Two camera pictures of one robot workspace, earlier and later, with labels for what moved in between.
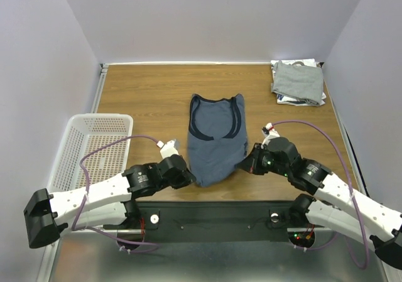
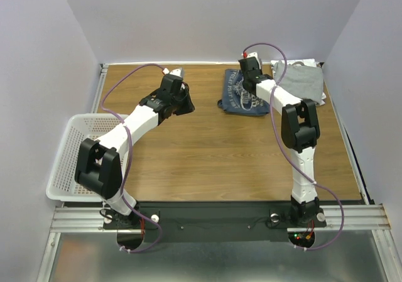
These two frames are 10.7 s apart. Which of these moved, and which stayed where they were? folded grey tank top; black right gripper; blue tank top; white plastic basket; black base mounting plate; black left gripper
Moved: black right gripper; black left gripper; blue tank top
Stayed: folded grey tank top; white plastic basket; black base mounting plate
